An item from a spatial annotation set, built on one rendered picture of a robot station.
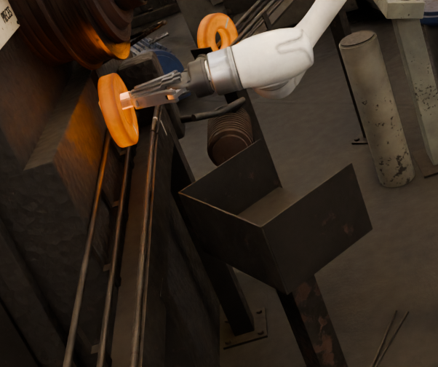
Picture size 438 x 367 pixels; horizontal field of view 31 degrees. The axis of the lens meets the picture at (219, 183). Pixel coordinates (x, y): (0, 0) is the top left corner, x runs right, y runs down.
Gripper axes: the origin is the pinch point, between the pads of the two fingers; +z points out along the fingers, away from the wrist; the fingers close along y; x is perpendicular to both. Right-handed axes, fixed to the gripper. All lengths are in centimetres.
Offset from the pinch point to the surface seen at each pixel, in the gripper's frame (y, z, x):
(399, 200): 69, -59, -82
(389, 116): 78, -62, -56
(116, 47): 11.1, -1.8, 8.2
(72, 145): -14.8, 7.7, -0.8
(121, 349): -50, 2, -24
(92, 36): 1.8, 0.1, 14.2
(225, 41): 70, -20, -15
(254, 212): -20.1, -22.3, -22.4
